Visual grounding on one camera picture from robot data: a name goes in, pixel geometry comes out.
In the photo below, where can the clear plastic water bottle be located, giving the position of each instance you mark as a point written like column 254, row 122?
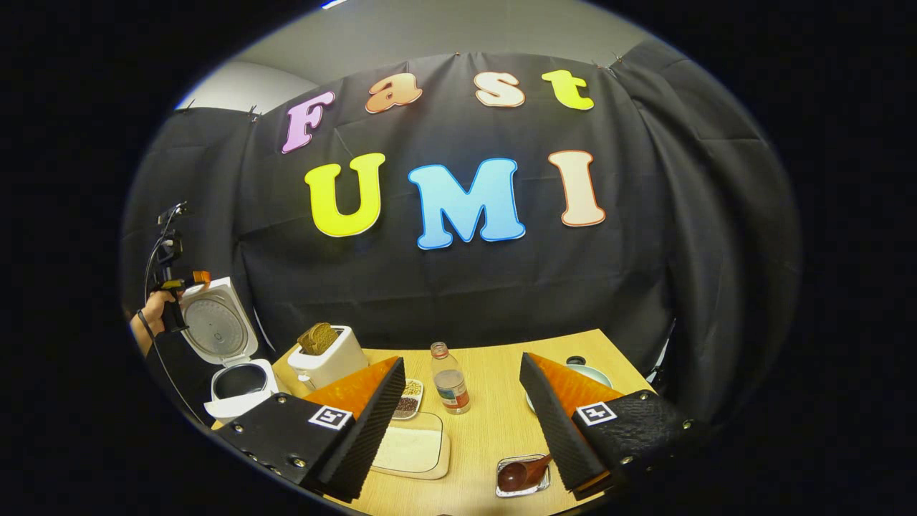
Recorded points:
column 451, row 387

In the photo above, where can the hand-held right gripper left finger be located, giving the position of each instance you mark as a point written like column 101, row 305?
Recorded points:
column 369, row 444

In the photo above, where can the white toaster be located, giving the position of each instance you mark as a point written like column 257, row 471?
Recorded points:
column 337, row 365

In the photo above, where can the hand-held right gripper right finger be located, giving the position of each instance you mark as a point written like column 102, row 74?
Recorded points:
column 562, row 437

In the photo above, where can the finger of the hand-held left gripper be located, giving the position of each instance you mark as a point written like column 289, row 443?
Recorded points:
column 200, row 276

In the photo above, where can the brown wooden spoon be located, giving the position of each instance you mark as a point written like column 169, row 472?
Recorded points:
column 519, row 474

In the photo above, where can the white rice cooker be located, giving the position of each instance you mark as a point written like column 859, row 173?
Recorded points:
column 218, row 326

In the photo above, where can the pale green plate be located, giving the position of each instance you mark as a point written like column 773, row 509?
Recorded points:
column 594, row 374

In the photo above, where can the white divided bean dish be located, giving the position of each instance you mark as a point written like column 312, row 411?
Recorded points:
column 410, row 401

